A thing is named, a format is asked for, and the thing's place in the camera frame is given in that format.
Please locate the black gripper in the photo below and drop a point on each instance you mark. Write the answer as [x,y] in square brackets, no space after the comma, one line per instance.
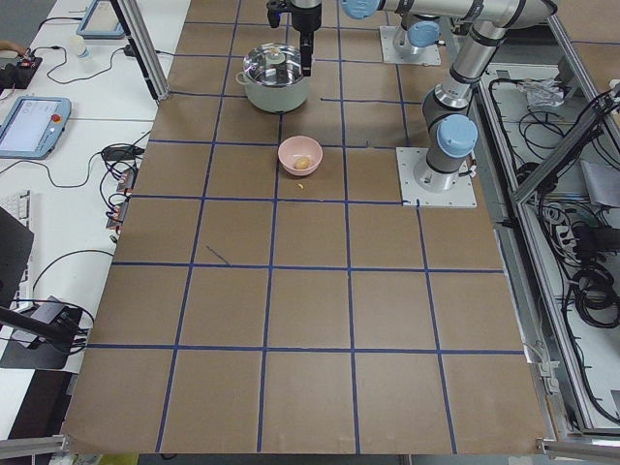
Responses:
[306,20]

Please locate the glass pot lid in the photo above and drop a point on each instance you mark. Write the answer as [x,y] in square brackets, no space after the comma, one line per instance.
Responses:
[273,65]

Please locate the brown egg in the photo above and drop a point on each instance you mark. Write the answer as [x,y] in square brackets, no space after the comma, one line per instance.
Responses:
[302,163]

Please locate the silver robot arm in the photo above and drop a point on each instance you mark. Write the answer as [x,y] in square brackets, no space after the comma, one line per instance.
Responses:
[453,135]
[413,41]

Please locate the pale green cooking pot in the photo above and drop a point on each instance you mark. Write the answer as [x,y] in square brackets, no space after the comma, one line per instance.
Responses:
[275,99]

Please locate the pink bowl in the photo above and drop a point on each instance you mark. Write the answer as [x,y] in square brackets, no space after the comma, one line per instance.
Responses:
[299,146]

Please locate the far blue teach pendant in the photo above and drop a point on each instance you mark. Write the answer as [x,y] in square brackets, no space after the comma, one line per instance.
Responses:
[100,22]

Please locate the blue teach pendant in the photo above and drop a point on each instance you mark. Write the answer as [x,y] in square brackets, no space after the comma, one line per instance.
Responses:
[100,22]
[33,127]

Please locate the black power adapter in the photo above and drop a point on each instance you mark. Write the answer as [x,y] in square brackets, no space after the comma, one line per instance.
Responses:
[121,152]

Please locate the white plastic cup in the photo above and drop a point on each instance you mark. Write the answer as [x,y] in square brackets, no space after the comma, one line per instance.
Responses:
[79,47]

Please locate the crumpled foil sheet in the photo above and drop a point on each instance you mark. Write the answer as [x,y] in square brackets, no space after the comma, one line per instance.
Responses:
[546,93]

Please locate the near blue teach pendant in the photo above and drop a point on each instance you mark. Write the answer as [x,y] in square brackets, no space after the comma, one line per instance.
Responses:
[33,127]

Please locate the black electronics board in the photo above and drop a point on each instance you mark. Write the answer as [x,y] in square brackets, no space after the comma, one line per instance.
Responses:
[20,75]

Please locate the white keyboard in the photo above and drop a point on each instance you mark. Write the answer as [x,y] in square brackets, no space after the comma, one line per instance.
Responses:
[17,241]

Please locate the black monitor stand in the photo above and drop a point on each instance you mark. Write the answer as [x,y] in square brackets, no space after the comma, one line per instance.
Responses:
[44,335]

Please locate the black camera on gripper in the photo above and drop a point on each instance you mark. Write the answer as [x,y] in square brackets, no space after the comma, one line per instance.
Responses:
[275,8]

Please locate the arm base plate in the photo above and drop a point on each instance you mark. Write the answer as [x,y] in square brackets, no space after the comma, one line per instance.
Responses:
[421,186]
[398,49]

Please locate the aluminium frame post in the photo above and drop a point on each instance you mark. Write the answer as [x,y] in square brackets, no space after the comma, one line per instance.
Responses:
[132,22]

